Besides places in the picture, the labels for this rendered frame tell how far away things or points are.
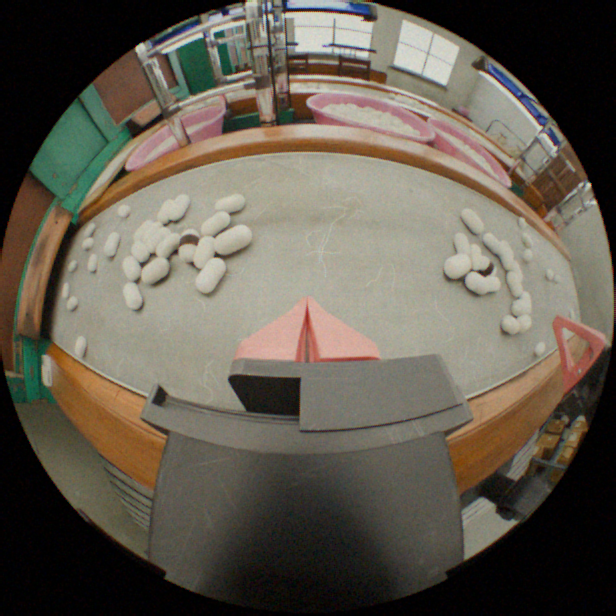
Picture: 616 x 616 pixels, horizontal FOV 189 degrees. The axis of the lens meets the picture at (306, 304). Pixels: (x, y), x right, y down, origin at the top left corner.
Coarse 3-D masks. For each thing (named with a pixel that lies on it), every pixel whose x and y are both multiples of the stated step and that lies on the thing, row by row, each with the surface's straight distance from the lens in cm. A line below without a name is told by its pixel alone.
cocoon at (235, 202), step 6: (222, 198) 20; (228, 198) 20; (234, 198) 19; (240, 198) 19; (216, 204) 20; (222, 204) 20; (228, 204) 19; (234, 204) 19; (240, 204) 19; (216, 210) 20; (222, 210) 20; (228, 210) 20; (234, 210) 20
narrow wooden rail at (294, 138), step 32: (256, 128) 32; (288, 128) 30; (320, 128) 30; (352, 128) 32; (160, 160) 39; (192, 160) 32; (224, 160) 30; (416, 160) 31; (448, 160) 36; (128, 192) 43; (480, 192) 41; (544, 224) 76
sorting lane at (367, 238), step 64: (192, 192) 27; (256, 192) 22; (320, 192) 21; (384, 192) 23; (448, 192) 32; (256, 256) 16; (320, 256) 16; (384, 256) 17; (448, 256) 22; (64, 320) 51; (128, 320) 24; (192, 320) 17; (256, 320) 15; (384, 320) 15; (448, 320) 19; (576, 320) 102; (128, 384) 24; (192, 384) 17
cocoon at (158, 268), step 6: (156, 258) 20; (162, 258) 20; (150, 264) 20; (156, 264) 20; (162, 264) 20; (168, 264) 20; (144, 270) 21; (150, 270) 20; (156, 270) 20; (162, 270) 20; (168, 270) 20; (144, 276) 21; (150, 276) 20; (156, 276) 20; (162, 276) 20; (150, 282) 21
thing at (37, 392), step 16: (176, 96) 118; (144, 128) 117; (112, 144) 81; (96, 160) 75; (112, 160) 79; (80, 176) 71; (96, 176) 74; (80, 192) 70; (64, 240) 81; (64, 256) 72; (48, 288) 78; (48, 304) 78; (48, 320) 73; (48, 336) 70; (32, 352) 62; (32, 368) 63; (32, 384) 64; (32, 400) 65; (48, 400) 66
